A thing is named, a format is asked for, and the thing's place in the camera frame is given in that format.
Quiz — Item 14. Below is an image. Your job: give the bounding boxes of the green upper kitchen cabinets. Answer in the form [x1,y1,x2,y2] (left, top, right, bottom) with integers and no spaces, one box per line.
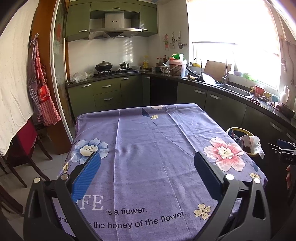
[64,1,159,42]

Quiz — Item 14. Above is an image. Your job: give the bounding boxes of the black kitchen countertop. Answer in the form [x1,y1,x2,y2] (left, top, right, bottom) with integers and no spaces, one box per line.
[67,70,296,131]

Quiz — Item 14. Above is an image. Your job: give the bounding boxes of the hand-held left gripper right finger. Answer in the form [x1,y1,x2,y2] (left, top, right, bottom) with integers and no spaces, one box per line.
[193,151,271,241]

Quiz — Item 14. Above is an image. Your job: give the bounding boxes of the purple floral tablecloth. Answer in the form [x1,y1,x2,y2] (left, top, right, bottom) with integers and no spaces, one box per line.
[55,103,269,241]

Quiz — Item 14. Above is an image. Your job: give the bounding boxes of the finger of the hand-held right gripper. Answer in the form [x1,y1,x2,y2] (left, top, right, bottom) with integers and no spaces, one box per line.
[277,139,296,149]
[268,143,296,155]

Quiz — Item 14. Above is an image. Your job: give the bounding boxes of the white tissue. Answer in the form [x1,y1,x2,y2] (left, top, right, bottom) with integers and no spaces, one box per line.
[248,136,266,159]

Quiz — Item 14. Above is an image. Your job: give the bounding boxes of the white ceramic jug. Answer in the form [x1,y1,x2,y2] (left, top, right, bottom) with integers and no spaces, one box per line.
[280,85,291,105]

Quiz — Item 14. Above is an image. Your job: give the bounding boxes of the kitchen window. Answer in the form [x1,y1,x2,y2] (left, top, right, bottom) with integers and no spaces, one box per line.
[186,0,284,90]

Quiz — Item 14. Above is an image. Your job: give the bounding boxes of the steel kitchen sink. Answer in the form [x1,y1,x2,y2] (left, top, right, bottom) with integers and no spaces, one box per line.
[216,83,252,97]

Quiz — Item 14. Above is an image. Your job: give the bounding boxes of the clear plastic bags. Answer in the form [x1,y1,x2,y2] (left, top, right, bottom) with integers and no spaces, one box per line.
[70,71,94,83]

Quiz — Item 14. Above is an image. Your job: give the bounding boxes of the black frying pan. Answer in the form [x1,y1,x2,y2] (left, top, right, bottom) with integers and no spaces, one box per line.
[187,73,217,85]

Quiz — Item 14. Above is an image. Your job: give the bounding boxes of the dark green lower cabinets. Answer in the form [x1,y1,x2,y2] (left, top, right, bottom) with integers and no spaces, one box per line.
[177,81,296,152]

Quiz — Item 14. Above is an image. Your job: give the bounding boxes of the green lower kitchen cabinets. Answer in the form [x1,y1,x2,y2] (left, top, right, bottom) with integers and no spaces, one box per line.
[67,74,151,119]

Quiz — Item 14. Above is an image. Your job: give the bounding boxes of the white hanging sheet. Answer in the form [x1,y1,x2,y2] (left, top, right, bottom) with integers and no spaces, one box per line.
[0,0,40,158]

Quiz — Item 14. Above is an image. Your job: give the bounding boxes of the glass sliding door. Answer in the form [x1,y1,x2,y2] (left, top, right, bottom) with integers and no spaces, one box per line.
[49,0,78,140]

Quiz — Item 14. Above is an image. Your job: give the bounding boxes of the black wok with lid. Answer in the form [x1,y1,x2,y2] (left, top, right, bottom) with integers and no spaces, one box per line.
[95,60,114,72]

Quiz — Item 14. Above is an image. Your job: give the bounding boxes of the steel range hood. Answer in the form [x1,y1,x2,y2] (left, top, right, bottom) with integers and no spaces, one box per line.
[88,12,143,40]

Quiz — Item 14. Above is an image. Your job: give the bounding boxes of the dark sauce bottles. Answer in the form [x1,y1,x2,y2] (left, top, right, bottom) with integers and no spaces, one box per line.
[156,55,168,68]

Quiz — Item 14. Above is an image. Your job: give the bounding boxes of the green kitchen cabinets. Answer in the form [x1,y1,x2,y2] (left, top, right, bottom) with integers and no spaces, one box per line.
[64,1,159,42]
[67,74,151,119]

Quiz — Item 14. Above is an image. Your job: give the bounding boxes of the white plastic bucket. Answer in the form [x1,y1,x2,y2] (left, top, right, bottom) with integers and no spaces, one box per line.
[169,59,187,77]

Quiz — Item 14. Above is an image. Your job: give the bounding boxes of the red checked apron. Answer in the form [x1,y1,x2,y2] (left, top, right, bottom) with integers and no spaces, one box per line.
[27,34,62,127]

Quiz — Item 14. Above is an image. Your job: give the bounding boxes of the hanging kitchen utensils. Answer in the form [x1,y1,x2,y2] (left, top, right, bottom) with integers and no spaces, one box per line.
[163,31,188,50]

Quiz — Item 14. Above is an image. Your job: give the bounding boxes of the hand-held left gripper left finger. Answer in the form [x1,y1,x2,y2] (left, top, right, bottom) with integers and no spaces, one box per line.
[23,152,102,241]

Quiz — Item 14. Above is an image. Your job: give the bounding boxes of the wooden cutting board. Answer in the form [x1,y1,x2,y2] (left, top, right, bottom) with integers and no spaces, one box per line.
[203,60,232,82]

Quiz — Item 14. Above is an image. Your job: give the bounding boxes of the dark built-in oven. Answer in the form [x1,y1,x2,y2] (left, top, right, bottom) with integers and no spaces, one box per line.
[149,77,178,106]

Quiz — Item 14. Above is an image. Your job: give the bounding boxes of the person's right hand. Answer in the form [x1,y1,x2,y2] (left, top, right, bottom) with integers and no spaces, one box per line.
[286,165,292,191]

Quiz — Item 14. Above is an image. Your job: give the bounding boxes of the gas stove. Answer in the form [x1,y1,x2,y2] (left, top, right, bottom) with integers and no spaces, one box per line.
[94,68,139,77]

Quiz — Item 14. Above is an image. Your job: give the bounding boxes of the red cushioned chair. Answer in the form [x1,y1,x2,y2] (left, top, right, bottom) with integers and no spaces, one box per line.
[4,120,54,189]

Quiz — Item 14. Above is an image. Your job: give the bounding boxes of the black bin with yellow rim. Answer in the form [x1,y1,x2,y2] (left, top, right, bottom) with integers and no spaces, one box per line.
[226,127,262,158]

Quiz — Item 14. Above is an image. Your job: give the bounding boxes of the steel sink faucet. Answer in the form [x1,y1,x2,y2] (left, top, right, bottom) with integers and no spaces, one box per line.
[221,58,229,85]

